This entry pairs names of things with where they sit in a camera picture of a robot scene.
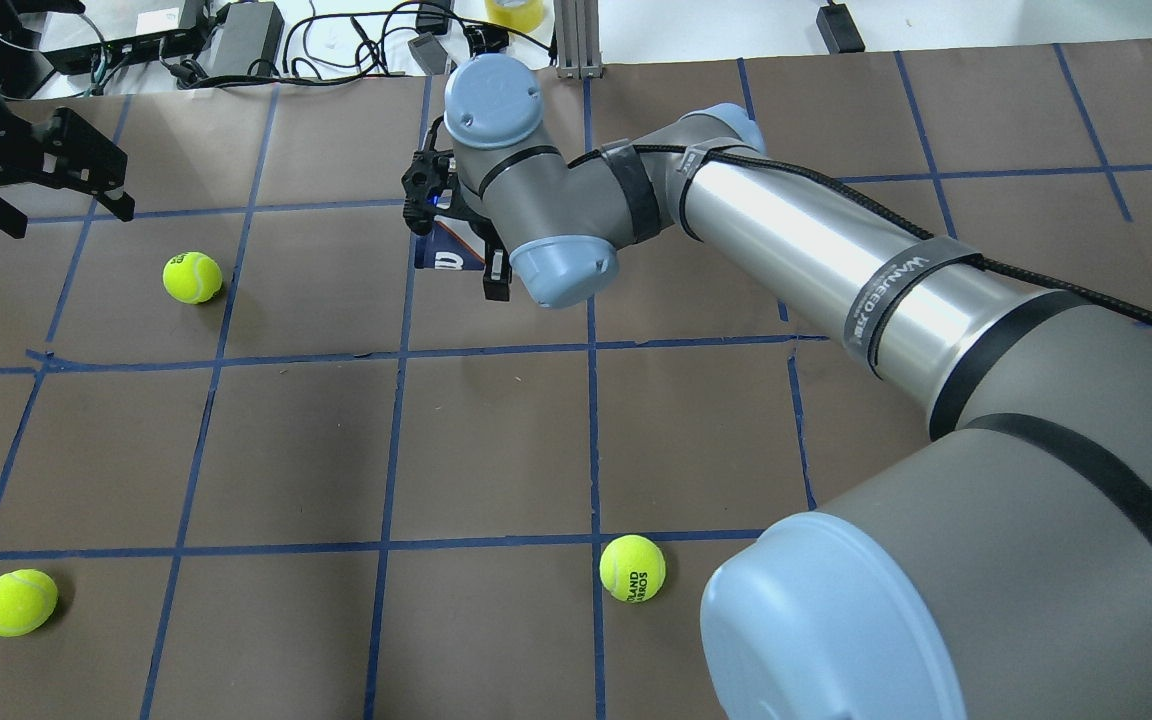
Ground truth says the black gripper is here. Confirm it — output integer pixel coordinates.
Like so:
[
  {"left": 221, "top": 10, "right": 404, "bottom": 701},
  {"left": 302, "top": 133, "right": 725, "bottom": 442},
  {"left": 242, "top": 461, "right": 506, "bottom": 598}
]
[
  {"left": 0, "top": 94, "right": 136, "bottom": 223},
  {"left": 435, "top": 150, "right": 511, "bottom": 302}
]

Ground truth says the white blue tennis ball can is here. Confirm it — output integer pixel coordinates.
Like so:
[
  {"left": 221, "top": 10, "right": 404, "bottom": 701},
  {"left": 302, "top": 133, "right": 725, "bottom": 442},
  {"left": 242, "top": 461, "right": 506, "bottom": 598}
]
[{"left": 411, "top": 218, "right": 486, "bottom": 272}]

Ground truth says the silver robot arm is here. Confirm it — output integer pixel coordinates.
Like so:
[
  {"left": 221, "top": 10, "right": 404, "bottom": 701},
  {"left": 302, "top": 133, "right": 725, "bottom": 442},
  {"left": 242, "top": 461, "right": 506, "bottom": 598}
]
[{"left": 442, "top": 54, "right": 1152, "bottom": 719}]

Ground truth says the yellow tennis ball middle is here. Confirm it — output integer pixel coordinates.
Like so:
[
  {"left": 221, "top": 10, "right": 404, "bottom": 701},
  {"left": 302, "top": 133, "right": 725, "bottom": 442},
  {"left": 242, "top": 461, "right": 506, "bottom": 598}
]
[{"left": 162, "top": 251, "right": 223, "bottom": 305}]

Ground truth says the yellow tennis ball printed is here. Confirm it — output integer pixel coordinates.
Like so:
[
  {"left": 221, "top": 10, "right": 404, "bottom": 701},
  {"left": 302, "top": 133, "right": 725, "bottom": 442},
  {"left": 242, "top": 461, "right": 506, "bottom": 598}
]
[{"left": 599, "top": 535, "right": 667, "bottom": 602}]

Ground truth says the yellow tennis ball far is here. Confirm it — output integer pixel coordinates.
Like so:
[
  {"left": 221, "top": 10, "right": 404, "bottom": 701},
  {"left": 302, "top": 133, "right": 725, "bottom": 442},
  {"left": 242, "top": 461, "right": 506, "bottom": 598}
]
[{"left": 0, "top": 569, "right": 60, "bottom": 638}]

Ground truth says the black power adapter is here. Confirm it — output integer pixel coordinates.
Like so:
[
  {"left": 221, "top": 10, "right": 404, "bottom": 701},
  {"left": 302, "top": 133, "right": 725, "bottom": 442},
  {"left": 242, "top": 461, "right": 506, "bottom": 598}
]
[{"left": 204, "top": 1, "right": 285, "bottom": 77}]

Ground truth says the yellow tape roll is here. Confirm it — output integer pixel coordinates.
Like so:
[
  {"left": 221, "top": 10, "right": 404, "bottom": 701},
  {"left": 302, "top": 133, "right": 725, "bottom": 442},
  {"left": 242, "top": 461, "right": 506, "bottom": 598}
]
[{"left": 484, "top": 0, "right": 547, "bottom": 35}]

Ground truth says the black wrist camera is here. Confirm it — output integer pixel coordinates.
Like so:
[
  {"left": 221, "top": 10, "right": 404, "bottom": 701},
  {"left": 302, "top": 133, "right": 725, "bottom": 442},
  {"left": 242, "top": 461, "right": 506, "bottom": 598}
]
[{"left": 401, "top": 149, "right": 454, "bottom": 236}]

